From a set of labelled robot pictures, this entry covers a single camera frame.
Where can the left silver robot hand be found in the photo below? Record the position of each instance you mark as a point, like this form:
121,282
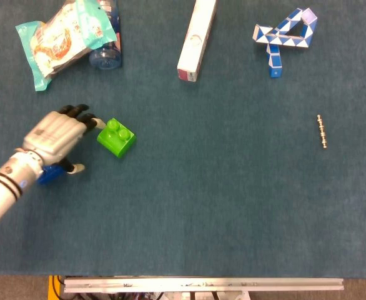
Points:
52,136

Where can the blue toy brick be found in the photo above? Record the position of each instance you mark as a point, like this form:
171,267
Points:
50,174

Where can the green toy brick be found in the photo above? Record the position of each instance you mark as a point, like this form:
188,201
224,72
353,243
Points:
116,137

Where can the teal snack bag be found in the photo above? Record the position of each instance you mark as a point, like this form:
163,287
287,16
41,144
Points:
62,39

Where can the blue plastic water bottle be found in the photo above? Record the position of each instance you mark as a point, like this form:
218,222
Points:
108,51

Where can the long white cardboard box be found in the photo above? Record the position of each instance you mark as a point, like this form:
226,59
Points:
195,40

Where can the blue white snake puzzle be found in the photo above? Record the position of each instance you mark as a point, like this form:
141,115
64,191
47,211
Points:
283,36

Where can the yellow frame part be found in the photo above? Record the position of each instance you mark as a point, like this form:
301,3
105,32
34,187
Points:
51,287

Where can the aluminium frame rail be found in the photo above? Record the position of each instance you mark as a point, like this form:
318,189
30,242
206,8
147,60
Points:
201,285

